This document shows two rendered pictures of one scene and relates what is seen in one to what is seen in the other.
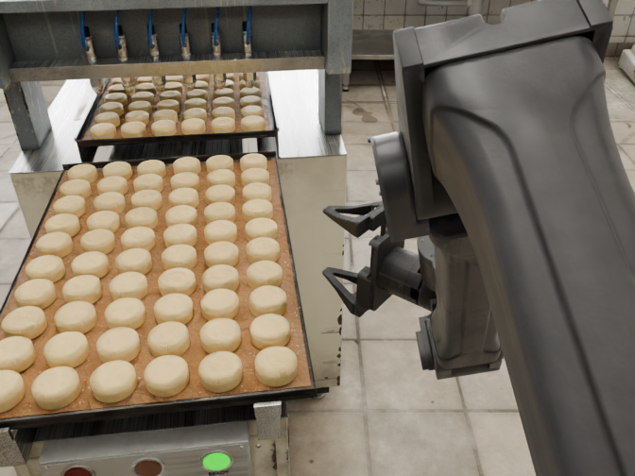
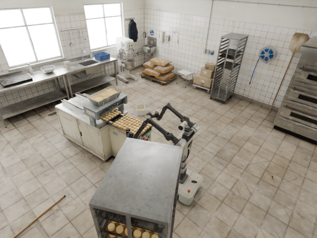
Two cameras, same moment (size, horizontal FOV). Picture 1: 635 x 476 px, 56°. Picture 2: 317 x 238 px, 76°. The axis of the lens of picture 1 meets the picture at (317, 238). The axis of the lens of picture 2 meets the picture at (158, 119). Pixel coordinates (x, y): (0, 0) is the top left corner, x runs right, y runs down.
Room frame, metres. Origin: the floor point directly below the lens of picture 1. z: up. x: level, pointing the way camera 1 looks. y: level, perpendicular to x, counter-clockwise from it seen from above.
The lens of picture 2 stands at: (-1.41, 2.06, 2.91)
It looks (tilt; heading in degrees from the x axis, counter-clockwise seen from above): 34 degrees down; 311
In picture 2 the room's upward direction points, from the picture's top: 2 degrees clockwise
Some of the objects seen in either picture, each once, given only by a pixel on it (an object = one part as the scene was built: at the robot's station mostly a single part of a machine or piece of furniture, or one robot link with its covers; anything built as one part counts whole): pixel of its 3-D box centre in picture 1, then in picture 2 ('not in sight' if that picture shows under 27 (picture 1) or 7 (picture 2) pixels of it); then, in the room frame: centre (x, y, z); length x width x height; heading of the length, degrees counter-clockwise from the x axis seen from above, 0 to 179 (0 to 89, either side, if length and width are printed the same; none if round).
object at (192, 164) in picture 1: (186, 167); not in sight; (0.99, 0.24, 0.91); 0.05 x 0.05 x 0.02
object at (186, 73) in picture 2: not in sight; (186, 78); (2.16, -3.49, 0.23); 0.45 x 0.45 x 0.46; 82
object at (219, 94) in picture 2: not in sight; (227, 69); (0.76, -3.40, 0.93); 0.64 x 0.51 x 1.78; 93
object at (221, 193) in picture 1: (220, 195); not in sight; (0.88, 0.17, 0.91); 0.05 x 0.05 x 0.02
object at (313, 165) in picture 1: (210, 186); (94, 126); (1.77, 0.37, 0.42); 1.28 x 0.72 x 0.84; 7
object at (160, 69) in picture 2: not in sight; (164, 67); (2.89, -3.21, 0.47); 0.72 x 0.42 x 0.17; 95
